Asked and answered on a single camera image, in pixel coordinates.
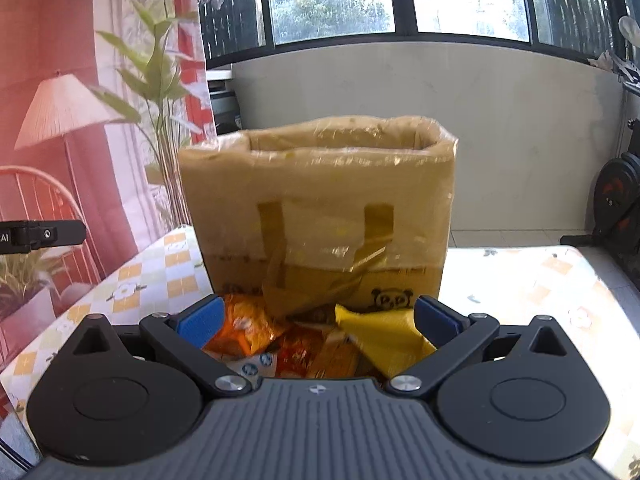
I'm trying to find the glossy red snack packet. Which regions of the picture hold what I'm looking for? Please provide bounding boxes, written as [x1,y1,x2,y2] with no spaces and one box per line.
[274,324,362,380]

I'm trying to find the white and blue snack packet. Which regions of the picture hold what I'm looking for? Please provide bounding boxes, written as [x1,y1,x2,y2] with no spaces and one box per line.
[233,351,279,379]

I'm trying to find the taped brown cardboard box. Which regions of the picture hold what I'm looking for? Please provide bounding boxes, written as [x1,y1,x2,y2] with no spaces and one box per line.
[178,114,459,319]

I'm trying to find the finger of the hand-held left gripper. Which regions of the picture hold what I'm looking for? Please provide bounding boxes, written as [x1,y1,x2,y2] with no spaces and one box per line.
[12,219,86,254]

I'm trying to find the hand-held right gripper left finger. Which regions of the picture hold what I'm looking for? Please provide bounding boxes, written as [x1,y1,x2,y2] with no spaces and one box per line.
[66,295,254,399]

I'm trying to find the black exercise bike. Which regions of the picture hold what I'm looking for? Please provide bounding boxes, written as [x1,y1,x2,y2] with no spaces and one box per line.
[560,55,640,281]

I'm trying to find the orange snack packet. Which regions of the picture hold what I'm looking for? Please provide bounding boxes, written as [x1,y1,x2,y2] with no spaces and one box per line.
[204,294,287,359]

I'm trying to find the printed backdrop curtain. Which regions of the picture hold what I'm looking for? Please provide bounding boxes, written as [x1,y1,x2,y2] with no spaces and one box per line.
[0,0,219,367]

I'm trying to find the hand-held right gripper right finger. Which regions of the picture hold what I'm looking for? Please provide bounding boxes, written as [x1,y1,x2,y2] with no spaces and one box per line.
[389,295,577,395]

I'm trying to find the yellow snack packet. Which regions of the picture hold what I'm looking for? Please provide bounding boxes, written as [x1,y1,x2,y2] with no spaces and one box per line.
[333,303,437,382]

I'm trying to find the black window frame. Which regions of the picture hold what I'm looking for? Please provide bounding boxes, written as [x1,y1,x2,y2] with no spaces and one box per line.
[196,0,640,72]

